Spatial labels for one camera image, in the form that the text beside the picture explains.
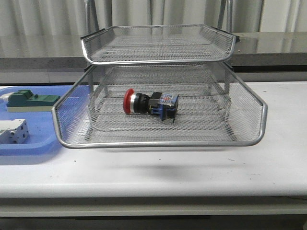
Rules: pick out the red emergency stop button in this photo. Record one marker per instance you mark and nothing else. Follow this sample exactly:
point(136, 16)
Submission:
point(163, 105)

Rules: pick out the silver top mesh tray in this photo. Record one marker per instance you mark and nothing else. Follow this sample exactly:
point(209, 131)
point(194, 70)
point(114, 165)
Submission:
point(157, 44)

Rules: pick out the green electrical component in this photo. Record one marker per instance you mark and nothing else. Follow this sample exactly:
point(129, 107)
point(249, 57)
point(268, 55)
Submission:
point(27, 101)

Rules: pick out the white terminal block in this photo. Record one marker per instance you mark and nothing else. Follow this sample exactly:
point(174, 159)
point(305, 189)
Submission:
point(13, 131)

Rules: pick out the grey metal rack frame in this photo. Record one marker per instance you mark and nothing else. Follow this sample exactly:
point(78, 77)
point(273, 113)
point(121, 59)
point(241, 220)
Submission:
point(92, 23)

